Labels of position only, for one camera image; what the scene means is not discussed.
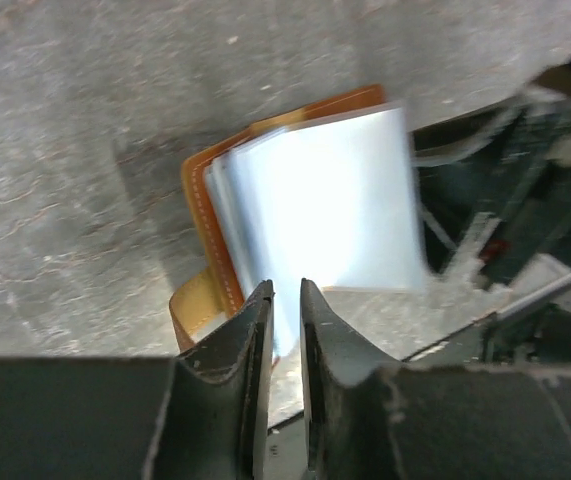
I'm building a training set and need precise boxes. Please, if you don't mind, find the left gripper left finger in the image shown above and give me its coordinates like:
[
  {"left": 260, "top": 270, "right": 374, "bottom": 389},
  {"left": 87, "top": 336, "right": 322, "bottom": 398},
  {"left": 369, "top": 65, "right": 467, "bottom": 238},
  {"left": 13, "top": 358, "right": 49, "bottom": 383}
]
[{"left": 0, "top": 281, "right": 274, "bottom": 479}]

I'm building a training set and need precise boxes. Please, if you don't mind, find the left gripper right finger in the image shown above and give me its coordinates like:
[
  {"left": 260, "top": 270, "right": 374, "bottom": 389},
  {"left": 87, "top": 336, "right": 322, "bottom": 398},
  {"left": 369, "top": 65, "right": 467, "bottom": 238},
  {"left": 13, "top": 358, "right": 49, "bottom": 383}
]
[{"left": 301, "top": 277, "right": 571, "bottom": 479}]

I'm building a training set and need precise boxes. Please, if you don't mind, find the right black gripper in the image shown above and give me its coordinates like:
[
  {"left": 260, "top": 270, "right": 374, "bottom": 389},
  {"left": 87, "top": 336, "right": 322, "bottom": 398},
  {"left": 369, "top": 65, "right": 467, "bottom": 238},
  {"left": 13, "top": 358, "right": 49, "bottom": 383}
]
[{"left": 415, "top": 59, "right": 571, "bottom": 360}]

